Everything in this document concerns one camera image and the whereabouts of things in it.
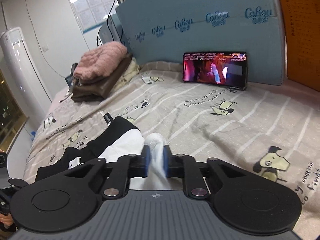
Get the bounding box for white and black hoodie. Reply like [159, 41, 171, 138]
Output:
[35, 116, 182, 190]

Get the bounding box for person's left hand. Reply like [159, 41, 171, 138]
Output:
[0, 214, 16, 232]

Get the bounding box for brown folded garment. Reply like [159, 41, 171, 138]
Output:
[71, 54, 133, 102]

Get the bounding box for white standing air conditioner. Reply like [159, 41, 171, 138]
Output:
[1, 27, 52, 131]

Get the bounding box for patterned beige bed sheet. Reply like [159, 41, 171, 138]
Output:
[23, 61, 319, 239]

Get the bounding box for pink fluffy folded garment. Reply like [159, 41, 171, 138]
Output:
[73, 41, 127, 82]

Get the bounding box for light blue foam board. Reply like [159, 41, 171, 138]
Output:
[116, 0, 285, 85]

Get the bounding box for orange cardboard panel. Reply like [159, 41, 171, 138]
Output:
[280, 0, 319, 91]

